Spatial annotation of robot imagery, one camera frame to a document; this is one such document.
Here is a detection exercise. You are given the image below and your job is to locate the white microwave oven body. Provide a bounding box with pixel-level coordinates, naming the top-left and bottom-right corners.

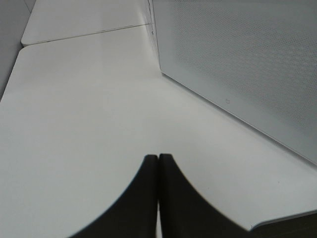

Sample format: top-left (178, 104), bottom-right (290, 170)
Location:
top-left (145, 0), bottom-right (158, 56)

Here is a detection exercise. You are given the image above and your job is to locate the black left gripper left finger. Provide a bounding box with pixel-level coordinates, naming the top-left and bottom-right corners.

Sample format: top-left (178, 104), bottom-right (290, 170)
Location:
top-left (72, 155), bottom-right (158, 238)

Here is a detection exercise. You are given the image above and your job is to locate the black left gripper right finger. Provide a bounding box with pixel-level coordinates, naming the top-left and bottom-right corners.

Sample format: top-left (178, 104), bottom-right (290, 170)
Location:
top-left (158, 154), bottom-right (252, 238)

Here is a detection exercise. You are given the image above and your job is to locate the white microwave door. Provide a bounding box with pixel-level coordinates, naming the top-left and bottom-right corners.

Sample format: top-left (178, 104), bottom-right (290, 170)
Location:
top-left (153, 0), bottom-right (317, 163)

